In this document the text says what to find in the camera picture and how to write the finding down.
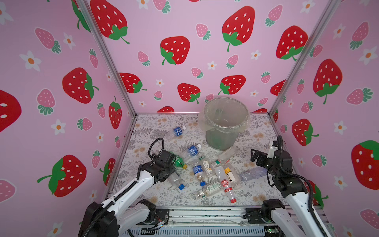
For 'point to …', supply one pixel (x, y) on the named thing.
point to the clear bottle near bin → (227, 155)
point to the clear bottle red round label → (220, 173)
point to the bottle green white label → (212, 189)
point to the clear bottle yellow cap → (232, 178)
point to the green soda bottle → (179, 162)
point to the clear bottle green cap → (207, 166)
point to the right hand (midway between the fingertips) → (258, 151)
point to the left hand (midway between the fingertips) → (172, 168)
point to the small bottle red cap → (229, 192)
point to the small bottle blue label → (199, 173)
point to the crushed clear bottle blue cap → (175, 179)
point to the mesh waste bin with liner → (222, 119)
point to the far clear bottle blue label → (177, 131)
